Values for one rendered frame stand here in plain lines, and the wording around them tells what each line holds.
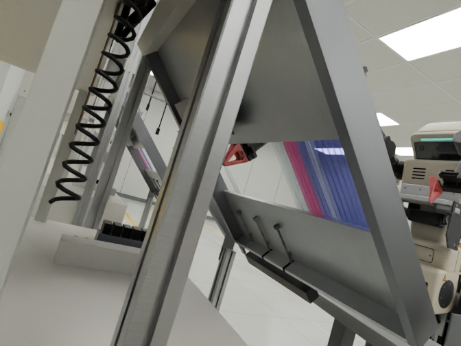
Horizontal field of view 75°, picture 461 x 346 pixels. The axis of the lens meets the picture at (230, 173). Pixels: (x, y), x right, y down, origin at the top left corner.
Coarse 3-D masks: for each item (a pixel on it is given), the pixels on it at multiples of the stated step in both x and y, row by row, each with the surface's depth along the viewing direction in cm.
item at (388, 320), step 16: (240, 240) 110; (272, 256) 93; (288, 272) 83; (304, 272) 80; (320, 288) 73; (336, 288) 70; (352, 304) 65; (368, 304) 63; (368, 320) 61; (384, 320) 58; (400, 336) 54
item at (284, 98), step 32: (288, 0) 44; (192, 32) 71; (288, 32) 47; (192, 64) 79; (256, 64) 57; (288, 64) 50; (256, 96) 62; (288, 96) 54; (320, 96) 48; (256, 128) 68; (288, 128) 58; (320, 128) 51
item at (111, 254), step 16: (112, 224) 76; (128, 224) 82; (64, 240) 57; (80, 240) 60; (96, 240) 63; (112, 240) 76; (128, 240) 78; (224, 240) 117; (64, 256) 57; (80, 256) 58; (96, 256) 60; (112, 256) 61; (128, 256) 62; (128, 272) 63; (448, 336) 47
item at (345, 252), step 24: (264, 216) 89; (288, 216) 76; (312, 216) 67; (288, 240) 83; (312, 240) 72; (336, 240) 64; (360, 240) 57; (312, 264) 78; (336, 264) 68; (360, 264) 61; (360, 288) 65; (384, 288) 58
